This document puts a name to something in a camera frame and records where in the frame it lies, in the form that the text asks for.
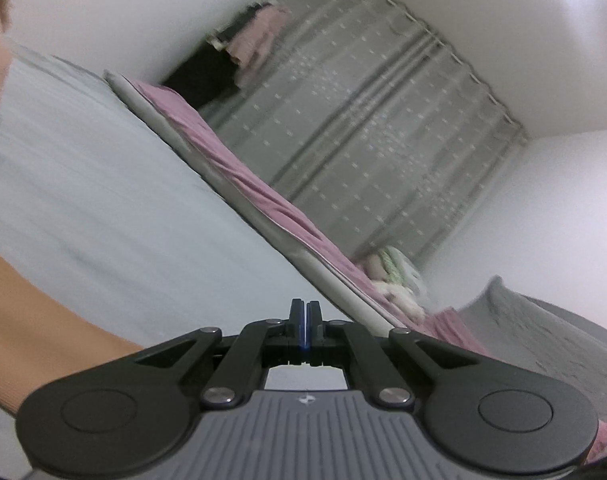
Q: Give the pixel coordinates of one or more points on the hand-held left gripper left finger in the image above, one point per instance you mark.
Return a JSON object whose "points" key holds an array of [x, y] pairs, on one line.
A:
{"points": [[297, 325]]}

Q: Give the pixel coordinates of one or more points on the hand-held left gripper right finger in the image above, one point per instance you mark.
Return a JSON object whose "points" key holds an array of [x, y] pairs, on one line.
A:
{"points": [[313, 325]]}

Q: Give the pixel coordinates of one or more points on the brown knit dress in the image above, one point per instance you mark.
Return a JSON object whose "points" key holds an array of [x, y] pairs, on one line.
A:
{"points": [[33, 320]]}

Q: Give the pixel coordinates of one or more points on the hanging black clothes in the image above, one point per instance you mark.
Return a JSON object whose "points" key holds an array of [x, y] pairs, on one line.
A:
{"points": [[198, 80]]}

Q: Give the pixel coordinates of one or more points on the hanging pink clothes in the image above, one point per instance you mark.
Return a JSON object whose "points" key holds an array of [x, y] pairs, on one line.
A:
{"points": [[256, 35]]}

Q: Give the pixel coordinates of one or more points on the small purple pillow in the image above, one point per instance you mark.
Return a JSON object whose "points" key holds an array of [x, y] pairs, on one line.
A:
{"points": [[458, 330]]}

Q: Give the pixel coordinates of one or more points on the purple and grey quilt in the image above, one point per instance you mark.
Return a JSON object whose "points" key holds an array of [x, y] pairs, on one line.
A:
{"points": [[233, 170]]}

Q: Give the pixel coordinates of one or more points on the grey star curtain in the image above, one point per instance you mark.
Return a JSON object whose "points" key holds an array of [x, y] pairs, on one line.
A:
{"points": [[383, 135]]}

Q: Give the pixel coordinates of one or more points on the grey-blue bed sheet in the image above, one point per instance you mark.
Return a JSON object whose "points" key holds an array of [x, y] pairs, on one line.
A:
{"points": [[108, 185]]}

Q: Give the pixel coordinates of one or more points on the grey quilted headboard cover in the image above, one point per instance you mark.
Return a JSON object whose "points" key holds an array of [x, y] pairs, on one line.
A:
{"points": [[548, 335]]}

